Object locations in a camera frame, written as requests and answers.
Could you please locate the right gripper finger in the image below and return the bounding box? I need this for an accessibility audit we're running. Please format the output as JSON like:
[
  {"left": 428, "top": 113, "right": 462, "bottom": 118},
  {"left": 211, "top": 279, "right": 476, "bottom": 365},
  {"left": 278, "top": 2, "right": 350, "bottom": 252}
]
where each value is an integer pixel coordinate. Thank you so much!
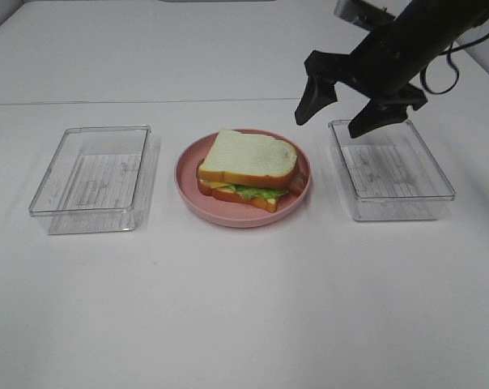
[
  {"left": 348, "top": 100, "right": 407, "bottom": 138},
  {"left": 295, "top": 74, "right": 338, "bottom": 126}
]

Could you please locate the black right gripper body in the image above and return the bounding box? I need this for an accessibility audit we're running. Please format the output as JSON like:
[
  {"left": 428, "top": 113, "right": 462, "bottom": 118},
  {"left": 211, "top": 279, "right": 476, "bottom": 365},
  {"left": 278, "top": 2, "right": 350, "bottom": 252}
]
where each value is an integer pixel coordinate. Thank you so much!
[{"left": 304, "top": 1, "right": 489, "bottom": 110}]

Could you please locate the pink bacon strip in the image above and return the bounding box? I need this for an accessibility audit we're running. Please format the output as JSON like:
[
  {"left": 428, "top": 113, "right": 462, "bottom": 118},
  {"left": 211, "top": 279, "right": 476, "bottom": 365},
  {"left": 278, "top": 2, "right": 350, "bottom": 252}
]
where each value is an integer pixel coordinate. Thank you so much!
[{"left": 288, "top": 172, "right": 308, "bottom": 195}]

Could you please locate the bread slice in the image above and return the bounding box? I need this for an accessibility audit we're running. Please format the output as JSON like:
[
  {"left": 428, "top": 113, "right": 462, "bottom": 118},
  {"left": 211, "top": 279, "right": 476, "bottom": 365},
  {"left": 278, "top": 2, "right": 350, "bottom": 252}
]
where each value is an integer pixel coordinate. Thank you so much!
[
  {"left": 198, "top": 186, "right": 286, "bottom": 213},
  {"left": 198, "top": 130, "right": 297, "bottom": 189}
]

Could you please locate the green lettuce leaf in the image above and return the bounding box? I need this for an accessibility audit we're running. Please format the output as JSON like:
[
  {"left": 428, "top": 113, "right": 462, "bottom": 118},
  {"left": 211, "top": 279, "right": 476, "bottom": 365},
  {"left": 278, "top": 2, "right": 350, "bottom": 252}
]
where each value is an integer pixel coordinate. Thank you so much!
[{"left": 227, "top": 184, "right": 289, "bottom": 200}]

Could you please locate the yellow cheese slice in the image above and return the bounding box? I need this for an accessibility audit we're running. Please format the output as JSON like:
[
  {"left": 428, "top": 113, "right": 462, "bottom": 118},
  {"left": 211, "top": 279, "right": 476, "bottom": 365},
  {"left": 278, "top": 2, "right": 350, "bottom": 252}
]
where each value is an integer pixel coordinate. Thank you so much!
[{"left": 198, "top": 178, "right": 231, "bottom": 190}]

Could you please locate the right clear plastic tray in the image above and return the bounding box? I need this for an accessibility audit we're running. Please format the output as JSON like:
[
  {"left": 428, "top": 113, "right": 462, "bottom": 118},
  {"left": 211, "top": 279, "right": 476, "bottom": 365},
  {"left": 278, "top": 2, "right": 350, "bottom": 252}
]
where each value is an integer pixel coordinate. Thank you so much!
[{"left": 328, "top": 120, "right": 456, "bottom": 222}]

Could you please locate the clear plastic tray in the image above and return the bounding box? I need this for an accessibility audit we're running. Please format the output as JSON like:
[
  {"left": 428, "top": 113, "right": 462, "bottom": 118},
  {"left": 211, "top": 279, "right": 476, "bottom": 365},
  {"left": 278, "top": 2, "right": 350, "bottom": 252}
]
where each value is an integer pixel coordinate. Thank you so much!
[
  {"left": 328, "top": 120, "right": 456, "bottom": 222},
  {"left": 28, "top": 126, "right": 159, "bottom": 235}
]

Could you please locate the pink round plate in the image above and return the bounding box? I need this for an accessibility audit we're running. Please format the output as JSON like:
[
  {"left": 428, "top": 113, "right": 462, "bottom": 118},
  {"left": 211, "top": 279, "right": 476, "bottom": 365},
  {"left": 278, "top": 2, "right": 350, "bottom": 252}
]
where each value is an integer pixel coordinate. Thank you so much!
[{"left": 174, "top": 134, "right": 312, "bottom": 229}]

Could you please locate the left clear plastic tray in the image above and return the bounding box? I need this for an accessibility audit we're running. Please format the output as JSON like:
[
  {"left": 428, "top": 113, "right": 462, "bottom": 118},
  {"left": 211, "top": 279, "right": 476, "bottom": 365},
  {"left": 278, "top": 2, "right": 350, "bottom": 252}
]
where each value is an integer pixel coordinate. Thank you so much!
[{"left": 28, "top": 126, "right": 159, "bottom": 235}]

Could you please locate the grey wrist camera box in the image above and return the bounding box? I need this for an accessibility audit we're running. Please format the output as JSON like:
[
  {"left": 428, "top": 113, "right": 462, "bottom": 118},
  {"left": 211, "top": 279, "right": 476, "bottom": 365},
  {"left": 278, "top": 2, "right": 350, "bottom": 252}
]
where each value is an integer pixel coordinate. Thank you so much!
[{"left": 334, "top": 0, "right": 396, "bottom": 31}]

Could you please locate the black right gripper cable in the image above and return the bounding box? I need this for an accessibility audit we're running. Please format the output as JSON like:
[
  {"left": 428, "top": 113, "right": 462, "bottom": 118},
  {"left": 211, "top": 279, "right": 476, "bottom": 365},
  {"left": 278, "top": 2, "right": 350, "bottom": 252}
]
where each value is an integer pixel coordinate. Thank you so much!
[{"left": 420, "top": 7, "right": 489, "bottom": 96}]

